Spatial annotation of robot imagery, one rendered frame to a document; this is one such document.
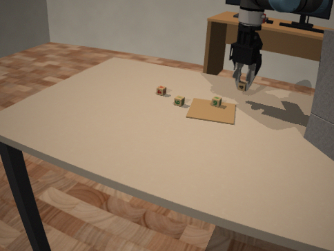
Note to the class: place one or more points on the tan mat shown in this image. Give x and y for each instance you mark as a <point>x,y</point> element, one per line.
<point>203,110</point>

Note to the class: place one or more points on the tan letter block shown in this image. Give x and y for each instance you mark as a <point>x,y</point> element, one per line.
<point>161,90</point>
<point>216,101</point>
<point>242,86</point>
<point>179,101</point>

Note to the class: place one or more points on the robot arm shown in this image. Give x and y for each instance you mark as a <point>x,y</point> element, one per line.
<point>252,13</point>

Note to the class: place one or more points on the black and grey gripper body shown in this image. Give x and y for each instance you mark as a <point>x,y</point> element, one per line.
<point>243,51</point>

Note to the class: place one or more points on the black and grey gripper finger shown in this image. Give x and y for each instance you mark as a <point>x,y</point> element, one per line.
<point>237,73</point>
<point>253,70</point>

